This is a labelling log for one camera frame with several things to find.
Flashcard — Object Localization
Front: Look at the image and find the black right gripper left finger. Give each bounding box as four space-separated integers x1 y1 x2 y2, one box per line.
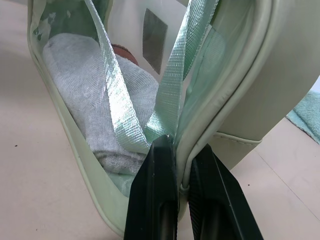
123 134 180 240

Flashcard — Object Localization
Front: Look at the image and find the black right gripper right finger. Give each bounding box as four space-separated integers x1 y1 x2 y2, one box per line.
187 145 265 240

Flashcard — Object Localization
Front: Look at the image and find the green transparent zipper pouch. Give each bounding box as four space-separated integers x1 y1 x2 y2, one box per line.
26 0 320 238

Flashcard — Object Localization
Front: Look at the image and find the grey folded towel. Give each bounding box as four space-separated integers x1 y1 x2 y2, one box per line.
42 33 161 175

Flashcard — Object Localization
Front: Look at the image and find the teal terry cloth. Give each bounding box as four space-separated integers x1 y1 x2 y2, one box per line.
285 90 320 142

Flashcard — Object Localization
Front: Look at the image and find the brown round lid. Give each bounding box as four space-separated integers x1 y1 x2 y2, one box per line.
110 43 139 66

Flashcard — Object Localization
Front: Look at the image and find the white bottle with grey label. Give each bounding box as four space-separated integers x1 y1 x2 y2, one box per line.
104 0 191 75

